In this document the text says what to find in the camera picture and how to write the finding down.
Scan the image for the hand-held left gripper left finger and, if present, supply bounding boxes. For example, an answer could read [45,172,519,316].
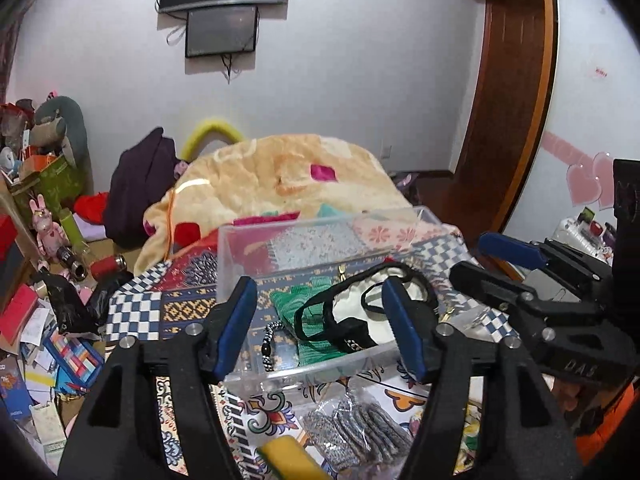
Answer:
[57,276,258,480]

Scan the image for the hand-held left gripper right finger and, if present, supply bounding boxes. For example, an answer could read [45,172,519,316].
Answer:
[382,275,591,480]

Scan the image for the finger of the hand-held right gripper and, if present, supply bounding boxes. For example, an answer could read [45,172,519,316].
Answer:
[448,260,533,313]
[477,231,551,274]

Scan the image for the black and white cloth bag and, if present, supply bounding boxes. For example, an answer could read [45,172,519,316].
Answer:
[294,260,441,356]

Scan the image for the clear plastic storage box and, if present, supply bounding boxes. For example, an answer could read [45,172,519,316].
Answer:
[216,206,451,397]

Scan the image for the green knit cloth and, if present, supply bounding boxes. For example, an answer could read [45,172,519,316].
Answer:
[270,275,381,368]

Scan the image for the patterned bed sheet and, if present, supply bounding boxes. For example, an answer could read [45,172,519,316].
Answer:
[104,220,526,480]

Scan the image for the cluttered white toiletries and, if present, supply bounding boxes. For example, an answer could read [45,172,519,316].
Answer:
[551,206,617,263]

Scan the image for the grey knit gloves in packet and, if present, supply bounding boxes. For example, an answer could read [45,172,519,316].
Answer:
[300,385,416,473]

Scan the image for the red thermos bottle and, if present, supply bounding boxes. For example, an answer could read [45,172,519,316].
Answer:
[90,255,129,279]

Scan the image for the yellow sponge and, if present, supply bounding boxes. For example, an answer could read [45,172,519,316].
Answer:
[256,435,333,480]

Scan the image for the brown wooden door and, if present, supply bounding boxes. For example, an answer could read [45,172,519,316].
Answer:
[430,0,559,281]

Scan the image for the beige fleece blanket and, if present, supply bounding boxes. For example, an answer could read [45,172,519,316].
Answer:
[141,133,422,273]

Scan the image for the dark purple backpack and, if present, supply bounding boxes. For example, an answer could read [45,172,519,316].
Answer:
[102,127,182,252]

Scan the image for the black plastic bag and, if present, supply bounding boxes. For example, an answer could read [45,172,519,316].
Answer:
[40,269,135,337]

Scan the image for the black metal cylinder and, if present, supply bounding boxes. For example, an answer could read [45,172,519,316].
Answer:
[55,245,92,282]

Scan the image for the red cloth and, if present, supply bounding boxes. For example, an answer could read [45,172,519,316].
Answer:
[73,192,112,224]

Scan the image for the green cylinder box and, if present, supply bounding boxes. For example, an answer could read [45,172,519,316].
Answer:
[59,207,92,257]

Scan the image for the yellow foam tube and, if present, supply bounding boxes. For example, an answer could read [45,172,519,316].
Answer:
[180,118,246,162]

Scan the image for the pile of papers and books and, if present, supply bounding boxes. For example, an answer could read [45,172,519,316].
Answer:
[0,280,108,466]

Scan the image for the pink bunny figure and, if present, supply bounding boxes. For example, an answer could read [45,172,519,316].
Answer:
[28,195,69,262]

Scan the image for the green cardboard box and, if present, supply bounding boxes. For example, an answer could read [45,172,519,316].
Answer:
[10,154,86,217]

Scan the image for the red box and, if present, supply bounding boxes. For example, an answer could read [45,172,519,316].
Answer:
[0,214,27,263]

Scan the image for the grey plush toy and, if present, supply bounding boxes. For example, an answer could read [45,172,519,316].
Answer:
[27,94,89,171]

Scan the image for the black and white beaded bracelet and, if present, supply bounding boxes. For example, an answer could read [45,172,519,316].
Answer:
[260,321,287,374]

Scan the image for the pink heart wall stickers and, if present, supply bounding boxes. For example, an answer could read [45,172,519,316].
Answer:
[542,130,617,211]

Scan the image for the black framed wall panel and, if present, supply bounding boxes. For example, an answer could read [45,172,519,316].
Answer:
[184,5,260,59]

